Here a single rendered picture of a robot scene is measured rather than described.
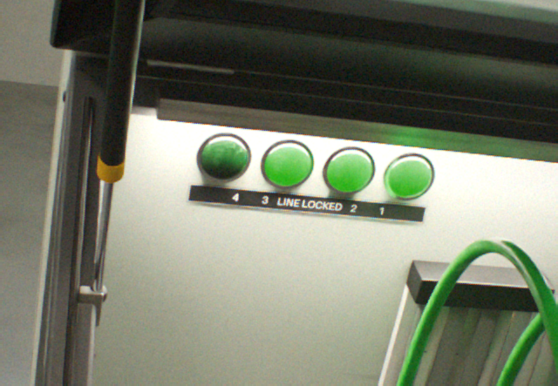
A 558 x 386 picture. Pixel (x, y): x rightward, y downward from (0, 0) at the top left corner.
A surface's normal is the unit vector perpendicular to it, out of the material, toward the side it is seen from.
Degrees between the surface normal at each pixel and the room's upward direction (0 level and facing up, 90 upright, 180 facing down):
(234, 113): 90
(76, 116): 43
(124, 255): 90
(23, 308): 0
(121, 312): 90
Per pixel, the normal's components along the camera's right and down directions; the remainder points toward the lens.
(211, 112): 0.15, 0.44
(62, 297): 0.24, -0.36
